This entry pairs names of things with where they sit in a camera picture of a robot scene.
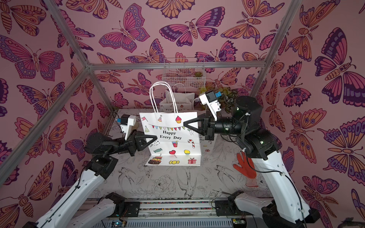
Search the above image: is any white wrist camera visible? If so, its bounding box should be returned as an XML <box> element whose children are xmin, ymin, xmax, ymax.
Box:
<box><xmin>117</xmin><ymin>114</ymin><xmax>136</xmax><ymax>140</ymax></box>
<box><xmin>199</xmin><ymin>91</ymin><xmax>222</xmax><ymax>121</ymax></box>

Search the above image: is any white wire wall basket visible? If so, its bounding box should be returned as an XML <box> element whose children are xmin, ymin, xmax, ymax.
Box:
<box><xmin>161</xmin><ymin>57</ymin><xmax>206</xmax><ymax>89</ymax></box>

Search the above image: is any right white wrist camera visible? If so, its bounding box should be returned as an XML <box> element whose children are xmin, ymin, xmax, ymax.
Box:
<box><xmin>199</xmin><ymin>91</ymin><xmax>222</xmax><ymax>121</ymax></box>

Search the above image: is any red rubber glove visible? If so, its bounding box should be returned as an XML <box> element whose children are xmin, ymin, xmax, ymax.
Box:
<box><xmin>233</xmin><ymin>152</ymin><xmax>258</xmax><ymax>188</ymax></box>

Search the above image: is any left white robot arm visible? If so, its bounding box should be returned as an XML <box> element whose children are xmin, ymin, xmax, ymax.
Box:
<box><xmin>24</xmin><ymin>130</ymin><xmax>157</xmax><ymax>228</ymax></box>

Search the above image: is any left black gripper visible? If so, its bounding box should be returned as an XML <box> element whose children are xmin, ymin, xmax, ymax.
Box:
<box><xmin>106</xmin><ymin>131</ymin><xmax>156</xmax><ymax>160</ymax></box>

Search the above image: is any aluminium frame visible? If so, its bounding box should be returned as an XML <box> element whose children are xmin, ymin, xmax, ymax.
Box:
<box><xmin>1</xmin><ymin>1</ymin><xmax>302</xmax><ymax>184</ymax></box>

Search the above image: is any green potted plant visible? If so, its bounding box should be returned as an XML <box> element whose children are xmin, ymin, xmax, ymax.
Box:
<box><xmin>199</xmin><ymin>87</ymin><xmax>238</xmax><ymax>114</ymax></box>

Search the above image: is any white paper bag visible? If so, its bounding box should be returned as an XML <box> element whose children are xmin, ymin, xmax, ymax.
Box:
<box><xmin>193</xmin><ymin>97</ymin><xmax>206</xmax><ymax>111</ymax></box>
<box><xmin>139</xmin><ymin>82</ymin><xmax>202</xmax><ymax>166</ymax></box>
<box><xmin>159</xmin><ymin>82</ymin><xmax>195</xmax><ymax>113</ymax></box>

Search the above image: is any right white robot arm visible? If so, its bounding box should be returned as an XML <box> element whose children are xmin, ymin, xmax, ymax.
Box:
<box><xmin>183</xmin><ymin>91</ymin><xmax>320</xmax><ymax>228</ymax></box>

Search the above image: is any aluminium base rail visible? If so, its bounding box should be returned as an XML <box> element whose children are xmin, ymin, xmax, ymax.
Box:
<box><xmin>56</xmin><ymin>198</ymin><xmax>300</xmax><ymax>228</ymax></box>

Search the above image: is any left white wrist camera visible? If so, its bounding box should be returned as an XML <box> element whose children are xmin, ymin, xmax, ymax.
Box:
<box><xmin>117</xmin><ymin>114</ymin><xmax>136</xmax><ymax>140</ymax></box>

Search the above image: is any small succulent in basket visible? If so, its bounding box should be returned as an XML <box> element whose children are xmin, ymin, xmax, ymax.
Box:
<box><xmin>194</xmin><ymin>72</ymin><xmax>203</xmax><ymax>78</ymax></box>

